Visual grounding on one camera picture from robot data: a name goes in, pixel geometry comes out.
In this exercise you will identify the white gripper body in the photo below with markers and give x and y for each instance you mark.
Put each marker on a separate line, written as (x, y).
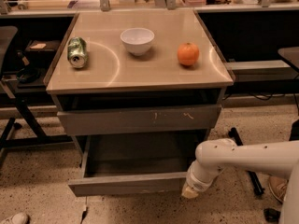
(197, 186)

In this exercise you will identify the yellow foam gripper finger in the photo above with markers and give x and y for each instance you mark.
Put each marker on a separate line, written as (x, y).
(188, 192)

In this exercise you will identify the grey drawer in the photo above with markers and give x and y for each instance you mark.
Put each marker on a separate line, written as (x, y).
(119, 164)
(139, 120)

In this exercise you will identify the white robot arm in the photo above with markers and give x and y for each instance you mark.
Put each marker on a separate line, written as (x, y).
(277, 159)

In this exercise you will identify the grey top drawer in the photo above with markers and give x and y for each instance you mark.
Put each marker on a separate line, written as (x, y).
(139, 120)

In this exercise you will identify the grey drawer cabinet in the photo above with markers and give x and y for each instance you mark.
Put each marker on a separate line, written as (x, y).
(114, 78)

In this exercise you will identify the tan shoe right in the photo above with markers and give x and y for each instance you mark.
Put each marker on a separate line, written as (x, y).
(278, 187)

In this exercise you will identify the orange fruit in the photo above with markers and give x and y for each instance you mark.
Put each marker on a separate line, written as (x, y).
(188, 54)

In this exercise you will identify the white bowl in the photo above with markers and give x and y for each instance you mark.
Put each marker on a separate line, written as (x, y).
(137, 41)

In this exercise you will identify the grey side table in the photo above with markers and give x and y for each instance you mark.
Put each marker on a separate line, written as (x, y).
(290, 56)

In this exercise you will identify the white shoe left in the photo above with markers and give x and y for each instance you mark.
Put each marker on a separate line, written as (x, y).
(20, 218)

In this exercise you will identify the green soda can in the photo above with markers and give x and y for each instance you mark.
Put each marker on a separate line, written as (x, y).
(77, 52)

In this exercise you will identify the black box on shelf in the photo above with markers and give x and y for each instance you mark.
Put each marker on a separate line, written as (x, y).
(41, 53)

